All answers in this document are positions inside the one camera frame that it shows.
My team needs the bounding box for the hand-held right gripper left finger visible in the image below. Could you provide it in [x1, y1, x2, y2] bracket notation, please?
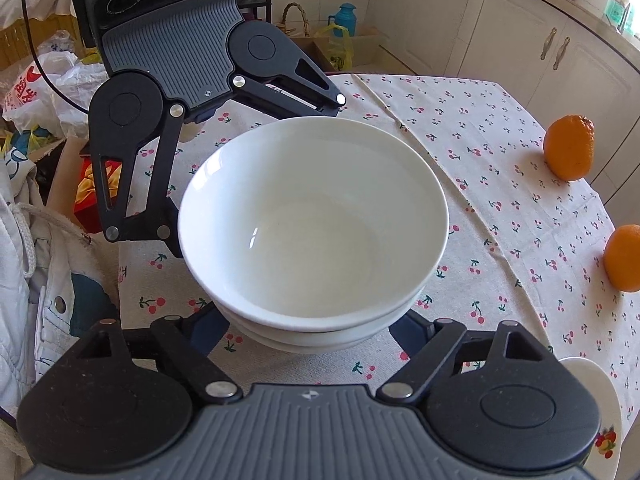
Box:
[62, 302, 244, 404]

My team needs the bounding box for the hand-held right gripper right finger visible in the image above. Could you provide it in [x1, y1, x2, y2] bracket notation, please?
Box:
[376, 310, 558, 402]

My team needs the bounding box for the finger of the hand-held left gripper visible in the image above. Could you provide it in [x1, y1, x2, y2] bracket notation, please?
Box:
[91, 104, 185, 259]
[232, 44, 348, 121]

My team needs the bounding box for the white floral bowl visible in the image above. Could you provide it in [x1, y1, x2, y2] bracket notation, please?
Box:
[212, 300, 418, 347]
[232, 325, 403, 357]
[177, 117, 450, 333]

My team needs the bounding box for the large white fruit-print plate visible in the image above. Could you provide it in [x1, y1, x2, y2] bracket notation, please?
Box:
[556, 356, 623, 480]

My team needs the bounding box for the red carton box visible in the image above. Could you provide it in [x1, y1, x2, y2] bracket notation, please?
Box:
[74, 147, 132, 235]

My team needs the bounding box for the cherry print tablecloth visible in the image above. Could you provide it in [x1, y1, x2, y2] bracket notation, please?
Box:
[117, 74, 551, 396]
[350, 74, 640, 441]

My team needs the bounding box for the yellow plastic bag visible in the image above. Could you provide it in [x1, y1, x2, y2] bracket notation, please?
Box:
[314, 24, 354, 70]

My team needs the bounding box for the wicker basket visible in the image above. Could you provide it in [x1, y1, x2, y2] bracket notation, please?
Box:
[280, 2, 312, 38]

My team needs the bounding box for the blue thermos jug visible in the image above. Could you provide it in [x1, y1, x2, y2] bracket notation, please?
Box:
[334, 2, 357, 37]

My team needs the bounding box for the cardboard box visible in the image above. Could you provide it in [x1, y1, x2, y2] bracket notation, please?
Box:
[287, 34, 418, 77]

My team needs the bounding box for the white red-print plastic bag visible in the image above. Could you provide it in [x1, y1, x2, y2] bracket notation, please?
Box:
[4, 51, 110, 137]

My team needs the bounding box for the person's white jacket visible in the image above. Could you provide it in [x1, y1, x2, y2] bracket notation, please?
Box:
[0, 157, 123, 413]

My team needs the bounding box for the orange with green leaf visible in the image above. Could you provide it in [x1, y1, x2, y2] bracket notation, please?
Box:
[603, 224, 640, 293]

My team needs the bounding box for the orange without leaf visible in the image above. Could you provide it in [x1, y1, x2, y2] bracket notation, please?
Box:
[543, 114, 596, 182]

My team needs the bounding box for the white kitchen cabinet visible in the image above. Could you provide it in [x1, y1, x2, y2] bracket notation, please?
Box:
[360, 0, 640, 201]

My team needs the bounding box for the beige kitchen counter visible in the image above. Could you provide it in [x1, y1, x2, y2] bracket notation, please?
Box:
[450, 0, 640, 66]

